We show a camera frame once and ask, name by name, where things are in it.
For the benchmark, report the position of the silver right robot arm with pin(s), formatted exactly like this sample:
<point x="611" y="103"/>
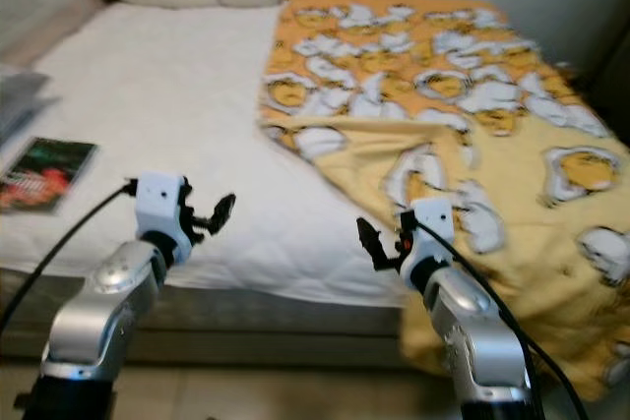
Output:
<point x="477" y="341"/>

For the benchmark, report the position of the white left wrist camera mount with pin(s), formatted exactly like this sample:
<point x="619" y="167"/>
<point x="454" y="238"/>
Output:
<point x="160" y="204"/>

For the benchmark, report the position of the yellow egg print blanket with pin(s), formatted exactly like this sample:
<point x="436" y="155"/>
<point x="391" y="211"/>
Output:
<point x="394" y="66"/>

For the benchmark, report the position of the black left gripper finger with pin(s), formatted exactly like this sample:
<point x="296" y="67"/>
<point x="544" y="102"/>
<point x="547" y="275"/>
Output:
<point x="213" y="231"/>
<point x="224" y="210"/>

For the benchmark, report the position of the dark green red book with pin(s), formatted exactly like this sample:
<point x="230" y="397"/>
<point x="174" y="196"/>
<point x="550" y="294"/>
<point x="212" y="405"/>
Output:
<point x="49" y="174"/>

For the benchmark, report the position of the grey crinkled plastic bag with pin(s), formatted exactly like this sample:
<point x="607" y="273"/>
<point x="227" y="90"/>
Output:
<point x="18" y="100"/>

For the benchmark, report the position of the white quilted mattress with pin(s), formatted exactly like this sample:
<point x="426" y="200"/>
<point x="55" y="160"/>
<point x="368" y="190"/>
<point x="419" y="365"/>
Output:
<point x="177" y="95"/>

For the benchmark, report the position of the grey bed base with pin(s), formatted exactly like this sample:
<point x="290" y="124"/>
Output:
<point x="256" y="327"/>

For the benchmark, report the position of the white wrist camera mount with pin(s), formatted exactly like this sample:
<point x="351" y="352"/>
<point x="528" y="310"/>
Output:
<point x="160" y="204"/>
<point x="431" y="228"/>

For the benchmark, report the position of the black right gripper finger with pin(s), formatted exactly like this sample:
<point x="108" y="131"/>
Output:
<point x="367" y="231"/>
<point x="381" y="257"/>

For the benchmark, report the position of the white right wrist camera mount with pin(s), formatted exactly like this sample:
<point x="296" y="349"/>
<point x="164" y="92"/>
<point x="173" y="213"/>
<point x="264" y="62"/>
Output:
<point x="431" y="228"/>

